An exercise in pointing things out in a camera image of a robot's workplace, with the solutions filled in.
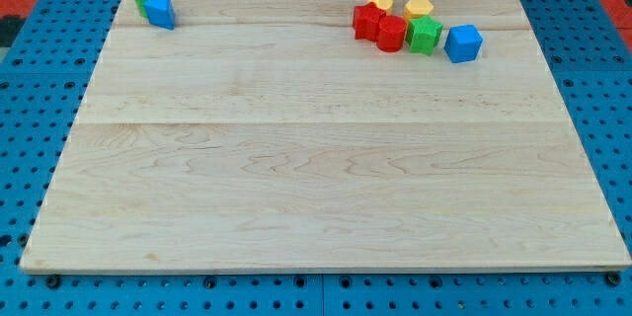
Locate blue cube block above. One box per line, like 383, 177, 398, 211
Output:
443, 24, 483, 63

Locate green star block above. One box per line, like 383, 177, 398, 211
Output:
405, 15, 443, 56

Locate red star block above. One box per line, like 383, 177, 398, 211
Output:
352, 2, 386, 41

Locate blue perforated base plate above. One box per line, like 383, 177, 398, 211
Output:
1, 0, 631, 315

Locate yellow heart block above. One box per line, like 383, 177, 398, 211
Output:
367, 0, 394, 15

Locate blue triangle block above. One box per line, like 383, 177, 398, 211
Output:
143, 0, 176, 31

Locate light wooden board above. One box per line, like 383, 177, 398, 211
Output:
20, 0, 631, 275

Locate yellow hexagon block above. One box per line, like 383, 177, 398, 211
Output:
403, 0, 434, 22

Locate red cylinder block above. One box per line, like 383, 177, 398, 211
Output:
376, 15, 407, 52

